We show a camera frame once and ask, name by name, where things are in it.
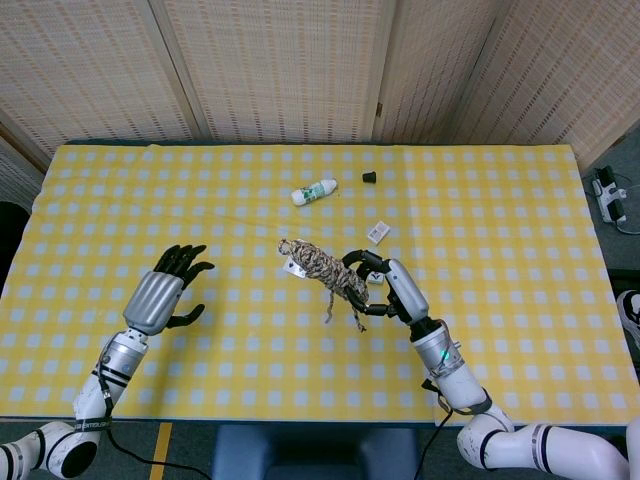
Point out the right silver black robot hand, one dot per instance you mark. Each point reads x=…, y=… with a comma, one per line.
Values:
x=407, y=295

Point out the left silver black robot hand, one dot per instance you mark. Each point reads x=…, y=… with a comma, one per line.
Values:
x=152, y=300

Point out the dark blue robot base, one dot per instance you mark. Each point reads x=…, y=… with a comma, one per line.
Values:
x=310, y=452

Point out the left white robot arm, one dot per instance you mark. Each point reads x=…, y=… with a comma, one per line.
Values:
x=120, y=357

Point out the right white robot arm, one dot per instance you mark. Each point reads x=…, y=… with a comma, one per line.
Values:
x=450, y=380

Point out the yellow checkered tablecloth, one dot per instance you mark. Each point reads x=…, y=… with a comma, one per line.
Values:
x=500, y=300

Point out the white mahjong tile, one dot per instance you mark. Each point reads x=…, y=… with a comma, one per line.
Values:
x=375, y=280
x=378, y=232

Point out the white mahjong tile upper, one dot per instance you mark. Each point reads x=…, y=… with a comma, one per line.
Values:
x=378, y=232

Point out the nine of spades card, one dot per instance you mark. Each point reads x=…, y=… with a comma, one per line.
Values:
x=295, y=270

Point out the small black cap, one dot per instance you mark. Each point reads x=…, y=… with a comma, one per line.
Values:
x=370, y=177

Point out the white bottle green label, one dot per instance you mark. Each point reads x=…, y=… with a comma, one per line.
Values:
x=312, y=192

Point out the yellow floor tape strip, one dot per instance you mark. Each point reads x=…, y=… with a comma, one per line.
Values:
x=161, y=450

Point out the woven folding screen panel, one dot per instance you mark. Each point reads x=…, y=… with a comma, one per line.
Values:
x=285, y=65
x=565, y=75
x=17, y=175
x=90, y=65
x=430, y=65

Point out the brass screen hinge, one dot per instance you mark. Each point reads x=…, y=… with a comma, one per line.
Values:
x=379, y=109

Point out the white black shoe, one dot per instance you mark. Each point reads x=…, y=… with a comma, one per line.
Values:
x=631, y=315

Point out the white power strip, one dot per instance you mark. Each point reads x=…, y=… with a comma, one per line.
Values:
x=610, y=197

